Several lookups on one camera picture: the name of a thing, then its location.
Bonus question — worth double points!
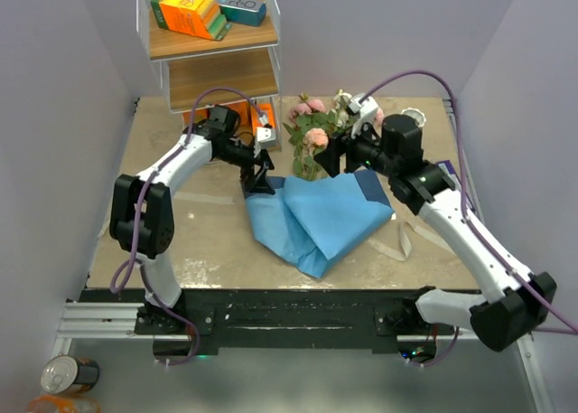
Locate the orange plastic container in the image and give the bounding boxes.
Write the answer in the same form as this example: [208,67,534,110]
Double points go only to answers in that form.
[24,395,102,413]

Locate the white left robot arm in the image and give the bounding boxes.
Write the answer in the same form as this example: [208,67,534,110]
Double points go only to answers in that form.
[109,105,276,333]

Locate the orange box middle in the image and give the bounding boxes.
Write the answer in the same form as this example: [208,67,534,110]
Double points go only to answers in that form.
[227,101,251,127]

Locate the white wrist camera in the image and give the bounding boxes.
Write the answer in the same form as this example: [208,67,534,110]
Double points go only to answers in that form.
[254,127,279,153]
[346,93,379,139]

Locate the orange box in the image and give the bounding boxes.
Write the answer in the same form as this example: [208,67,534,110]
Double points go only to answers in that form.
[182,108,209,127]
[227,101,251,127]

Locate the blue wrapping paper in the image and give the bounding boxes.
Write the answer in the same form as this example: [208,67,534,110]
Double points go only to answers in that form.
[245,170,395,278]

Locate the white ribbed vase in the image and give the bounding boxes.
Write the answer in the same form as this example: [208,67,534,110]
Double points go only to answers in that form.
[401,108,427,128]

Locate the white wire wooden shelf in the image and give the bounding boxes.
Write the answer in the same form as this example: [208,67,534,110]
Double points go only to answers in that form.
[136,0,283,148]

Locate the teal box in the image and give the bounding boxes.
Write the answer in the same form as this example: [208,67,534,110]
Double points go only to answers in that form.
[216,0,266,27]

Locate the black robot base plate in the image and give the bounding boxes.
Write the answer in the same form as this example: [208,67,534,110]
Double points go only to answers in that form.
[79,289,456,359]

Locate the tin can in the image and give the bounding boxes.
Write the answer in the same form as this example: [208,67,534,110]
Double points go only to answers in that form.
[40,355,100,395]

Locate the purple box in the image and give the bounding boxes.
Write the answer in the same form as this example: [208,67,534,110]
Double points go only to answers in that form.
[436,160,461,190]

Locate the beige ribbon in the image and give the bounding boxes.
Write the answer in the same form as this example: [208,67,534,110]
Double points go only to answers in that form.
[368,221,454,263]

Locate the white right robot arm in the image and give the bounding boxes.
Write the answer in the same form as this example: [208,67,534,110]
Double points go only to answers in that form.
[314,114,557,352]

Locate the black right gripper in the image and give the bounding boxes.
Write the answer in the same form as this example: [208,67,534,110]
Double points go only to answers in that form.
[314,114,398,178]

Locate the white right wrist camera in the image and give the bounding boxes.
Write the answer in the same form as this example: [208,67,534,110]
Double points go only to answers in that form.
[346,93,379,139]

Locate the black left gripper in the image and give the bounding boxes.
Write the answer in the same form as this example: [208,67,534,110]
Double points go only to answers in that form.
[217,140,276,195]

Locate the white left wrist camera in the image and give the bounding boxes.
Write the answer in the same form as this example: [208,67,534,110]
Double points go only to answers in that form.
[254,127,279,153]

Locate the artificial pink flower bouquet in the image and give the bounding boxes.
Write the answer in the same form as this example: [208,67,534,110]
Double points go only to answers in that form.
[283,89,356,181]

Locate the orange packet right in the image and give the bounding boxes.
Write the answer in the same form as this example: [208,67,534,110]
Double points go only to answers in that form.
[249,103,276,133]

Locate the orange sponge pack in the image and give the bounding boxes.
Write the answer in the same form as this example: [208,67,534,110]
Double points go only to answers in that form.
[151,0,230,41]

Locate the orange box left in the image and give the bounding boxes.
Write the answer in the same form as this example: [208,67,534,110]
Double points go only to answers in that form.
[182,108,209,127]

